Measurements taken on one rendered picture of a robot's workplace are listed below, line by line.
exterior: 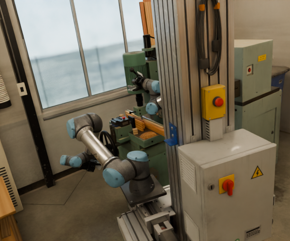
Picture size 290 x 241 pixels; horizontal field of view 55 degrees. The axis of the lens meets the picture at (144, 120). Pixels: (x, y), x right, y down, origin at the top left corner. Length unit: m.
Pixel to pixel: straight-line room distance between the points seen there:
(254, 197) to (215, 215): 0.19
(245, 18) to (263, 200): 3.35
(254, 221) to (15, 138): 2.62
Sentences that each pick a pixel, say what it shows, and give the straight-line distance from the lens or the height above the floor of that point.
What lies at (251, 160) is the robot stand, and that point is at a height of 1.20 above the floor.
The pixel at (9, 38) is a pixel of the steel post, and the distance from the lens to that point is 3.09.
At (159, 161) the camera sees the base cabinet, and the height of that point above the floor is 0.64.
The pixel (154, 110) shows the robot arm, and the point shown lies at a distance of 1.68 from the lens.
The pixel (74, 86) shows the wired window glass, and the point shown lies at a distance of 3.46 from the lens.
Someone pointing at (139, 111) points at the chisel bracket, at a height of 1.04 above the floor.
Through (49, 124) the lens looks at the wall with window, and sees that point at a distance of 3.36.
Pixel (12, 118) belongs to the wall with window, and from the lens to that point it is 3.26.
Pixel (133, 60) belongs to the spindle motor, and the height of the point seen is 1.46.
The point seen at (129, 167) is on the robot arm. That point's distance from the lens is 1.51.
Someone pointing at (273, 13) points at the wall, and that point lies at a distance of 4.12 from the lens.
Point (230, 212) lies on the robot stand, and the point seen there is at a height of 0.99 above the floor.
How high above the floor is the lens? 1.77
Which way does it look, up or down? 21 degrees down
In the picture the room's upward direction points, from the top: 7 degrees counter-clockwise
